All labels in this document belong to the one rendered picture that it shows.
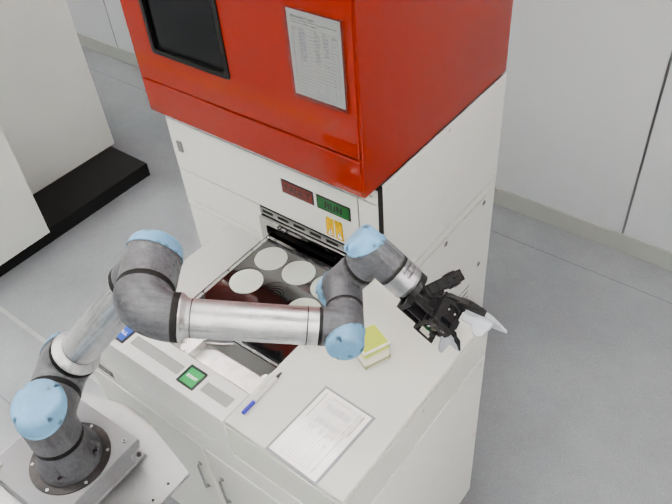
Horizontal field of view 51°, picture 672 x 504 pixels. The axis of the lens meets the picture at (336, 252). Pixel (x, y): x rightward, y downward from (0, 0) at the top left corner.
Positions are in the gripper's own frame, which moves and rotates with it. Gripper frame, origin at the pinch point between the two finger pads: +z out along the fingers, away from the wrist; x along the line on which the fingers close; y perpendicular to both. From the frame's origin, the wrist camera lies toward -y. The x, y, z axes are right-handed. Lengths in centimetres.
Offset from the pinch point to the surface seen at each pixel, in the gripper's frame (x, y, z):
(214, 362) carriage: -66, 14, -33
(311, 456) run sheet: -32.4, 30.5, -8.4
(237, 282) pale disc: -72, -12, -41
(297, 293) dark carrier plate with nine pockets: -60, -15, -26
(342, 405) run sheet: -33.2, 16.0, -7.8
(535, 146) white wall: -91, -176, 31
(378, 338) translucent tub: -28.2, -1.2, -10.2
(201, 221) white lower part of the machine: -109, -41, -60
